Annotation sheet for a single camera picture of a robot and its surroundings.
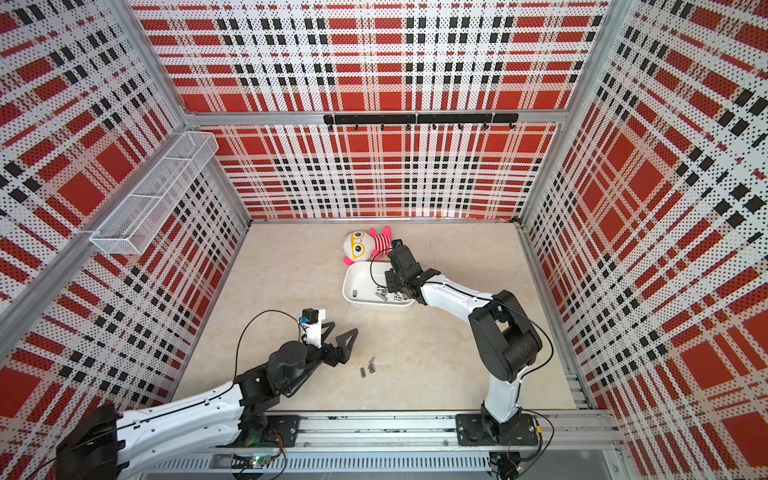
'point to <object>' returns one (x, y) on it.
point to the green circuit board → (257, 461)
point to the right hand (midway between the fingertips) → (398, 273)
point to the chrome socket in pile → (363, 373)
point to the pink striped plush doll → (360, 246)
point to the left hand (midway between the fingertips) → (350, 326)
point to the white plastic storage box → (364, 287)
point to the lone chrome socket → (354, 293)
